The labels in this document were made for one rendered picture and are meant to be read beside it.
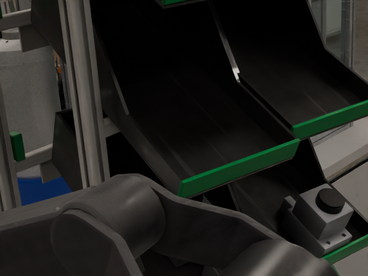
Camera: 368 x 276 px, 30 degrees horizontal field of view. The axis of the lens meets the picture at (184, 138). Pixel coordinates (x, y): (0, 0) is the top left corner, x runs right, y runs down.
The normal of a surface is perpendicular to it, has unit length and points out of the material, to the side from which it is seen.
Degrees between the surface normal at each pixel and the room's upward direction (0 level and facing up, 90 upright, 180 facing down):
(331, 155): 0
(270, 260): 7
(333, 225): 115
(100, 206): 27
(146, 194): 47
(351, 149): 0
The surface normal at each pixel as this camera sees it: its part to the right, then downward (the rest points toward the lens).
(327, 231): 0.56, 0.62
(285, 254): 0.04, -0.90
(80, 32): 0.71, 0.21
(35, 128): 0.35, 0.32
